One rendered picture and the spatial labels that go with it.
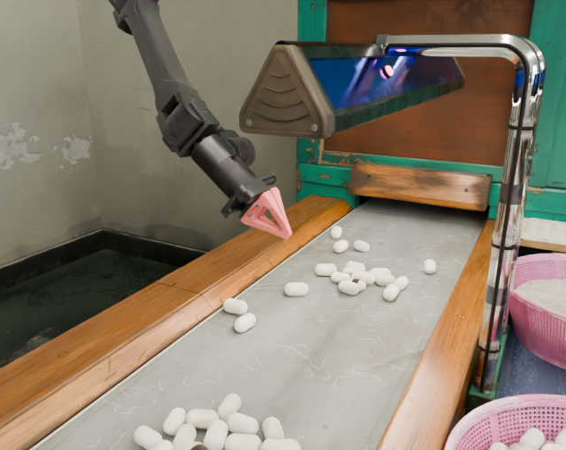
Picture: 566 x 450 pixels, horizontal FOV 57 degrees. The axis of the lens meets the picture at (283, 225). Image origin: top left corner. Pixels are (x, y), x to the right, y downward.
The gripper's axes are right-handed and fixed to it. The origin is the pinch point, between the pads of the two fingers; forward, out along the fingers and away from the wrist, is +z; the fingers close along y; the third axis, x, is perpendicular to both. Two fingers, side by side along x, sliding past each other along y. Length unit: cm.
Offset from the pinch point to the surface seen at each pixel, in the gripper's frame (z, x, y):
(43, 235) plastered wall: -108, 170, 96
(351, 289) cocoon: 13.5, -0.9, 1.1
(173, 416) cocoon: 9.5, 2.0, -35.6
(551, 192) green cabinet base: 28, -23, 46
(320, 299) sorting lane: 11.3, 2.5, -2.0
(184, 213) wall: -67, 121, 133
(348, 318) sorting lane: 16.0, -1.3, -5.5
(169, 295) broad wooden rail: -4.3, 12.2, -15.7
